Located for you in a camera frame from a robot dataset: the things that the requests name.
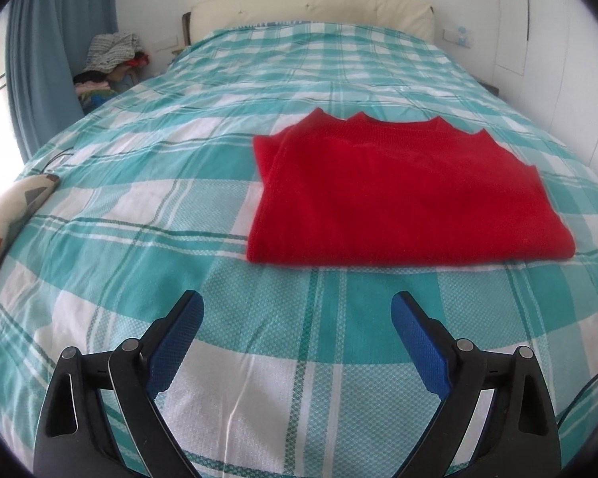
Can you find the blue curtain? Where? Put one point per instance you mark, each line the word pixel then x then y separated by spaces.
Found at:
pixel 45 35

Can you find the red sweater with white dog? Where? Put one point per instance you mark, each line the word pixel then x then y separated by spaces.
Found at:
pixel 393 194

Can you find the cream patterned pillow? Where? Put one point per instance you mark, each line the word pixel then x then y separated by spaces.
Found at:
pixel 5 219

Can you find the white wardrobe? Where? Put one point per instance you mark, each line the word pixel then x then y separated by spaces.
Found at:
pixel 553 35

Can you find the white wall socket blue plug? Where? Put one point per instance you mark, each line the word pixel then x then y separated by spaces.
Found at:
pixel 458 36

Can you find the bed with teal plaid sheet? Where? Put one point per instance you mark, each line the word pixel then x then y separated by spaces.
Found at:
pixel 204 124

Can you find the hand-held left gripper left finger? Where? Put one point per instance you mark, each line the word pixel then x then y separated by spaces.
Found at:
pixel 179 338

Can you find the pile of clothes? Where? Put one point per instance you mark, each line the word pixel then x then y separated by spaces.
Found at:
pixel 112 52

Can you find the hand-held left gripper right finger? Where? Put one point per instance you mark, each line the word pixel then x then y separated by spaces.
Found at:
pixel 423 343

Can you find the cream padded headboard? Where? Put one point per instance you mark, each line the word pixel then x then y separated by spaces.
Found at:
pixel 304 7

